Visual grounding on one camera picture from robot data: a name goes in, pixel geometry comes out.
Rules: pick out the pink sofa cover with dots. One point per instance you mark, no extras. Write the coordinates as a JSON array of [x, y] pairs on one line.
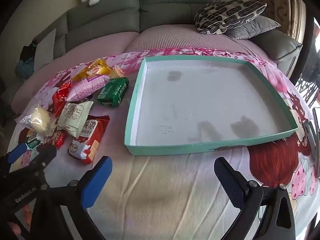
[[162, 38]]

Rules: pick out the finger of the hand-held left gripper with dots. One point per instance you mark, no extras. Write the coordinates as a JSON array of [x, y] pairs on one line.
[[17, 152], [42, 157]]

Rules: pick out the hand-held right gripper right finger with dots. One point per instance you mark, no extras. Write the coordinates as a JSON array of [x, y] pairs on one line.
[[230, 182]]

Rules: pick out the patterned beige curtain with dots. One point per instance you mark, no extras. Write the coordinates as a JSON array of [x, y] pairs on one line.
[[282, 10]]

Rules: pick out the small yellow packet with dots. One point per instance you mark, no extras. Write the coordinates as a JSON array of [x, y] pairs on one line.
[[116, 72]]

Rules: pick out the black white patterned pillow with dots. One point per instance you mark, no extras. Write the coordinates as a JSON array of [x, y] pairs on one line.
[[225, 12]]

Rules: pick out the teal cardboard box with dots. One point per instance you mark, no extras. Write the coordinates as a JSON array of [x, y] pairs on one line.
[[200, 100]]

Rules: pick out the teal cloth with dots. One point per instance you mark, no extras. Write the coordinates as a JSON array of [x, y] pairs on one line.
[[23, 66]]

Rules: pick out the printed pink blanket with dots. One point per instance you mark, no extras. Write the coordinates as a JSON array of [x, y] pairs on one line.
[[160, 180]]

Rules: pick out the white snack packet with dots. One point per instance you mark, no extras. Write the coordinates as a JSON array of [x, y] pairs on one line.
[[73, 116]]

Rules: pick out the red white biscuit packet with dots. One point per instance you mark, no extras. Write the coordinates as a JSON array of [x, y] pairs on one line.
[[87, 140]]

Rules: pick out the light grey cushion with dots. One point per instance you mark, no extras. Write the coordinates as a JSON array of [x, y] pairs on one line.
[[45, 50]]

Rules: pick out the green snack packet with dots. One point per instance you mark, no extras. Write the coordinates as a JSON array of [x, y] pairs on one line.
[[112, 91]]

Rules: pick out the yellow snack packet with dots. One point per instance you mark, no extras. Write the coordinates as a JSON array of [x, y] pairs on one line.
[[83, 73], [103, 65]]

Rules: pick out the pink snack packet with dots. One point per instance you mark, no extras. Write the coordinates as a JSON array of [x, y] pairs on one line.
[[85, 87]]

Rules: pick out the grey sofa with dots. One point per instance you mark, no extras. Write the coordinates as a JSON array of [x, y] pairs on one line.
[[100, 22]]

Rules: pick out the black door frame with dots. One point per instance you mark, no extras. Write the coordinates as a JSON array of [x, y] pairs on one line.
[[303, 45]]

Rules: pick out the black balcony railing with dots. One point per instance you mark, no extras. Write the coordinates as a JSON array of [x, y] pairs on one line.
[[308, 91]]

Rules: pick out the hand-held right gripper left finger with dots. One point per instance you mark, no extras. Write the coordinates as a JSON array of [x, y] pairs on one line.
[[97, 180]]

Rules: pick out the grey pillow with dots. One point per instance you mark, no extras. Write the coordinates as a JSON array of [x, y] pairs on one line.
[[252, 27]]

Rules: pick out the black cloth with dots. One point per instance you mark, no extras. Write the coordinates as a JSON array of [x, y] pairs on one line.
[[26, 52]]

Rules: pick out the clear bun packet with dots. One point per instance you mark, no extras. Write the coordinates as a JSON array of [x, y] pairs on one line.
[[38, 121]]

